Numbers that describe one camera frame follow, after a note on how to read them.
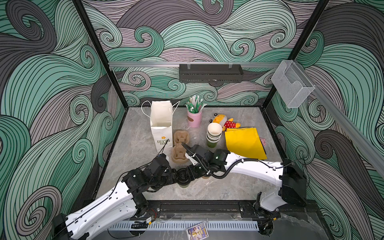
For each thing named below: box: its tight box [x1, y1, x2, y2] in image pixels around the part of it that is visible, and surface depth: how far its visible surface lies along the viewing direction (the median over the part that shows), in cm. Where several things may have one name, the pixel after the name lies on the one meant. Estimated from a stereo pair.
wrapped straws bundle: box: [185, 95, 207, 114], surface depth 100 cm
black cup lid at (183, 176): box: [177, 168, 191, 186], surface depth 74 cm
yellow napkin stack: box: [224, 127, 268, 160], surface depth 94 cm
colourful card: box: [186, 222, 209, 240], surface depth 67 cm
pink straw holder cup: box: [187, 109, 203, 128], surface depth 103 cm
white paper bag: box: [150, 100, 173, 152], surface depth 88 cm
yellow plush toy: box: [209, 113, 241, 132], surface depth 105 cm
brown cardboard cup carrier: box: [171, 130, 190, 164], surface depth 97 cm
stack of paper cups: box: [206, 122, 223, 148], surface depth 88 cm
